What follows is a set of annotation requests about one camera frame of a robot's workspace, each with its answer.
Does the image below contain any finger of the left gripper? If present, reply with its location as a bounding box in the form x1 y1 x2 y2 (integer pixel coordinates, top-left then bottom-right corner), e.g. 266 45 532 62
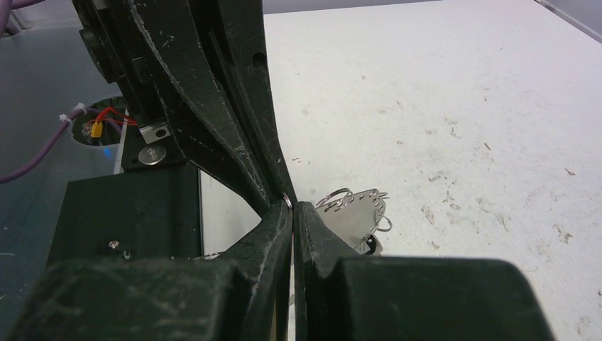
190 1 297 204
124 1 275 214

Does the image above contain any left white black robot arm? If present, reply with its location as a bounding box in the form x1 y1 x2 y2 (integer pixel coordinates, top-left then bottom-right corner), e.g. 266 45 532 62
74 1 297 214

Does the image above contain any metal key holder ring plate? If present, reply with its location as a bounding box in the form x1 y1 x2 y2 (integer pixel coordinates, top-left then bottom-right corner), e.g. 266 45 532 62
315 188 393 256

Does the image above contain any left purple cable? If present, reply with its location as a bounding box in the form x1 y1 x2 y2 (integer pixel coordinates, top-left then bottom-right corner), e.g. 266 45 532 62
0 103 124 185

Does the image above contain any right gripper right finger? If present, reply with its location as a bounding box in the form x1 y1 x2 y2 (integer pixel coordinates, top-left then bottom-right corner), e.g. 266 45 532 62
292 202 554 340

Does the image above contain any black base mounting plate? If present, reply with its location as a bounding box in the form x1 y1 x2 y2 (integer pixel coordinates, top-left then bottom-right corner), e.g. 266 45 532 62
46 124 203 266

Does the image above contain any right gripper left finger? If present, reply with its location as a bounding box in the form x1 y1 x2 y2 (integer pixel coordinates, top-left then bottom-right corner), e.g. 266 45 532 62
8 203 292 340

